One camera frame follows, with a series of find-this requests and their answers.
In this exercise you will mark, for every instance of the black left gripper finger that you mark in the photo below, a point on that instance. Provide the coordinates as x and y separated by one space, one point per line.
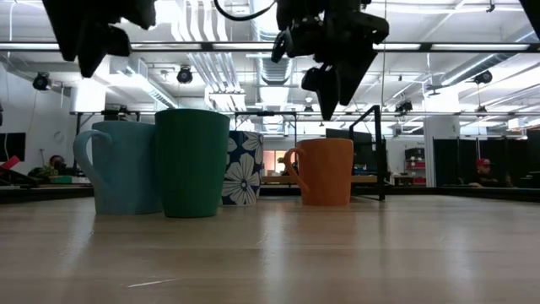
90 46
118 44

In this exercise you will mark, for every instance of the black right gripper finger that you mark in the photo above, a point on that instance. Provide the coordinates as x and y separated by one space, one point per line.
329 93
350 76

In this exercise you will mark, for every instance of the orange mug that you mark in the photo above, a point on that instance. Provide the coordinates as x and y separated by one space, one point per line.
327 173

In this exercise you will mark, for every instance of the navy white floral mug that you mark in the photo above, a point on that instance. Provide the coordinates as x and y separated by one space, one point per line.
244 177

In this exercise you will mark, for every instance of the light blue mug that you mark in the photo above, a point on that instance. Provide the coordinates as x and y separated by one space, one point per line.
122 169

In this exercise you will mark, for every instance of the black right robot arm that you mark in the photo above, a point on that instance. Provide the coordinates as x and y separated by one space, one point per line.
533 10

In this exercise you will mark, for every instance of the black ceiling spotlight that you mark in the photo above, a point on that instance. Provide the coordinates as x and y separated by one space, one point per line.
41 81
404 106
184 75
484 77

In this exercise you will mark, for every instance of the person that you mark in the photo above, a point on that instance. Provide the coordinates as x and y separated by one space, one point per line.
485 175
57 161

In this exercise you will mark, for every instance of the black partition panels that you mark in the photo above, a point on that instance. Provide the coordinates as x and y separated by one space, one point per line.
451 160

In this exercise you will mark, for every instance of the red flat object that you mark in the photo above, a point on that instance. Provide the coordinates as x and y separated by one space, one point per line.
10 162

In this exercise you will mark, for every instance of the ribbed silver air duct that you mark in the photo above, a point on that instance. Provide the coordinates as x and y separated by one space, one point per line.
276 74

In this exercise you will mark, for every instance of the dark wall monitor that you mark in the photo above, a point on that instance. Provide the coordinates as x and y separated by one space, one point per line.
12 145

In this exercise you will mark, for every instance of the black aluminium table frame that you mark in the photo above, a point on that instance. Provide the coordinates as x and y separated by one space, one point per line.
464 193

